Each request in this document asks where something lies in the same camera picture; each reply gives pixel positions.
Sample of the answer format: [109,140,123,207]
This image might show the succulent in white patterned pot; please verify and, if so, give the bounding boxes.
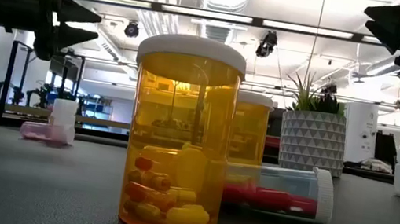
[273,68,358,178]

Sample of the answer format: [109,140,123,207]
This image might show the white cylindrical column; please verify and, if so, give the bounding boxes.
[337,100,383,167]

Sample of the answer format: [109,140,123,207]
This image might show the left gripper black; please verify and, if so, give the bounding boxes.
[9,0,105,68]

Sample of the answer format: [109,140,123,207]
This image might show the pink pill bottle white cap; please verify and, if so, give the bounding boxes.
[18,116,77,147]

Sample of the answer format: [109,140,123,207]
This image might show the blue bottle red capsules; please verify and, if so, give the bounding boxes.
[219,153,339,224]

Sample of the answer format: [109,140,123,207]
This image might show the red storage box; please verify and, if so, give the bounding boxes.
[264,134,281,149]

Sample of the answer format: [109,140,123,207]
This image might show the small amber pill bottle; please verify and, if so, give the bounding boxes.
[224,89,277,189]

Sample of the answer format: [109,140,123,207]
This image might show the large amber pill bottle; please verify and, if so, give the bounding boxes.
[111,27,251,224]

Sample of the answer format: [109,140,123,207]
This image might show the black table mat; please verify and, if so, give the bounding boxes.
[0,122,400,224]

